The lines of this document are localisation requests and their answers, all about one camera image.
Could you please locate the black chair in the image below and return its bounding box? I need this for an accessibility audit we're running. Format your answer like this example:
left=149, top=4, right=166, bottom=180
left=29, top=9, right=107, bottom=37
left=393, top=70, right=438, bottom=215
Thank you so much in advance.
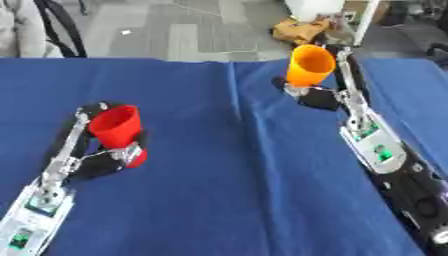
left=31, top=0, right=90, bottom=59

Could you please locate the red plastic cup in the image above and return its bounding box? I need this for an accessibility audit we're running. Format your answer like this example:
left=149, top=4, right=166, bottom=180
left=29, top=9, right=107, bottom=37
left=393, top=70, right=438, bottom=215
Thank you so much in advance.
left=85, top=104, right=151, bottom=169

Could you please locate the grey cloth on chair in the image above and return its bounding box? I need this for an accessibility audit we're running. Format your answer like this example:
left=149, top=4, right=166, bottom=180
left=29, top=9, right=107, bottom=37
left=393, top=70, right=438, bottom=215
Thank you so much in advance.
left=0, top=0, right=65, bottom=59

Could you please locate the orange plastic cup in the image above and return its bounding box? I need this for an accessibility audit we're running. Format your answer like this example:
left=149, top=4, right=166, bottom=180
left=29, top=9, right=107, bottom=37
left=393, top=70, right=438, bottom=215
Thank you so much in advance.
left=283, top=43, right=340, bottom=89

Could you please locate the brown bag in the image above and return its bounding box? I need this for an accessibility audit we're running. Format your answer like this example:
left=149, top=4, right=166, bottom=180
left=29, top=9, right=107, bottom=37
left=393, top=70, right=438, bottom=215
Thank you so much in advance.
left=269, top=17, right=335, bottom=47

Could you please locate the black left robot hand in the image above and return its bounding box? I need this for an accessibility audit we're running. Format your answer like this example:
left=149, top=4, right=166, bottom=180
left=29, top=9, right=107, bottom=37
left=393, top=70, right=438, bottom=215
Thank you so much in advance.
left=45, top=101, right=151, bottom=182

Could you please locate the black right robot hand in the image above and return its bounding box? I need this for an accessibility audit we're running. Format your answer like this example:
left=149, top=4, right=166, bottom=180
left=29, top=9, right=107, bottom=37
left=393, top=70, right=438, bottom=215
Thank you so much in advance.
left=269, top=43, right=375, bottom=113

